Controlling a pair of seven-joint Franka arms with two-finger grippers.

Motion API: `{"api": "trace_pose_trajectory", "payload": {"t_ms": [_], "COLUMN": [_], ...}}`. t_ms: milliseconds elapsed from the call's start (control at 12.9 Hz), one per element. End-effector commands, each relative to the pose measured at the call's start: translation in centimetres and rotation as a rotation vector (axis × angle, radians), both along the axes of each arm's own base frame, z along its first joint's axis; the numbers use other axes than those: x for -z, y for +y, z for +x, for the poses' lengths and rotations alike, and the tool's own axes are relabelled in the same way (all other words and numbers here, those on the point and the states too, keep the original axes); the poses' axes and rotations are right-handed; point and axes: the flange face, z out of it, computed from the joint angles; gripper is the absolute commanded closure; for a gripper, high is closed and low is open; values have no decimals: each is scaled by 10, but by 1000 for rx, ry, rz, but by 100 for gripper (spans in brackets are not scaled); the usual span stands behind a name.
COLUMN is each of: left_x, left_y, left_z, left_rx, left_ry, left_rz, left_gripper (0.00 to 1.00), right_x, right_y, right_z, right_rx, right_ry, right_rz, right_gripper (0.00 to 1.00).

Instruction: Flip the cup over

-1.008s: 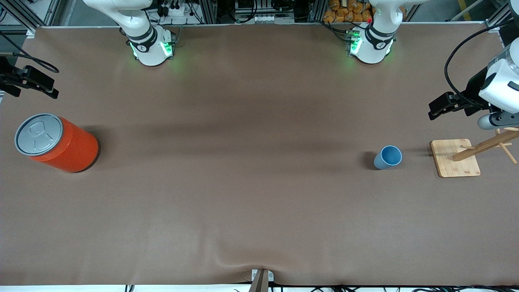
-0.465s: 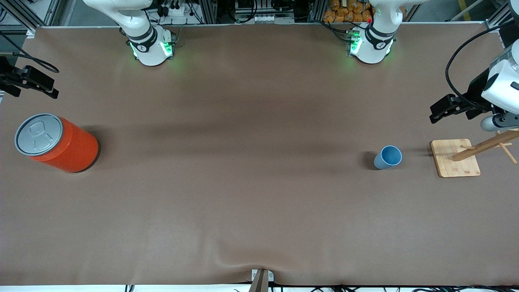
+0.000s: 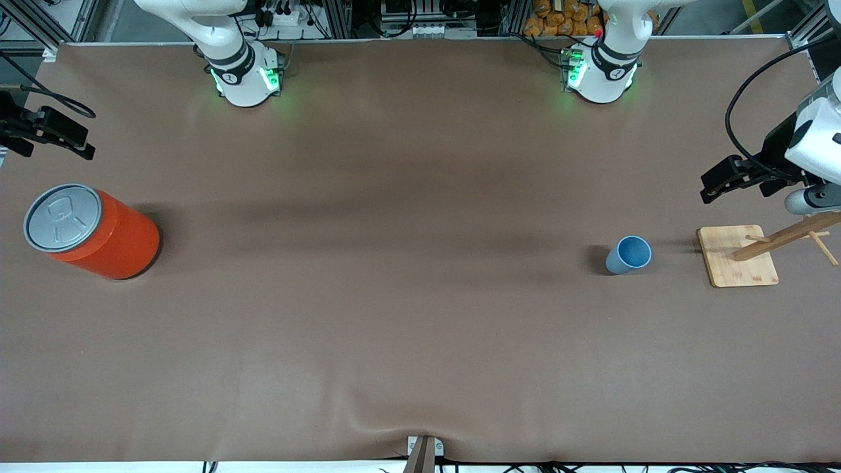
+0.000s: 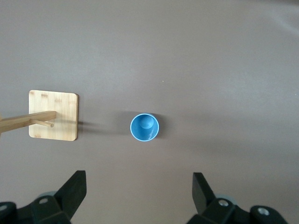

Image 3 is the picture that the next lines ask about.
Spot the light blue cup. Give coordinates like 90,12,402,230
605,235,652,275

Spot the wooden cup rack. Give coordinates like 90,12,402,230
696,210,841,288

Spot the orange can with grey lid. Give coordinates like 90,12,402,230
23,183,160,281

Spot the orange snack bag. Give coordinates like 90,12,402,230
524,0,605,37

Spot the white power strip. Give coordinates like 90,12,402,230
258,5,324,28

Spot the white connector strip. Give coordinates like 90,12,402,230
409,23,478,39

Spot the brown table mat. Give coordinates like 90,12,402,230
0,36,841,464

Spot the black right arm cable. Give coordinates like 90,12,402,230
0,51,98,120

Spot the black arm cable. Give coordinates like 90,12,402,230
0,51,98,120
725,36,830,181

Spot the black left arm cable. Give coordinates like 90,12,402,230
725,36,830,181

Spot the aluminium frame profile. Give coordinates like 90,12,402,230
785,10,841,53
0,0,99,60

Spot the grey metal clamp bracket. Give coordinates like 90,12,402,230
407,436,445,457

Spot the brown mount pole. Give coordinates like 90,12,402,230
403,437,436,473

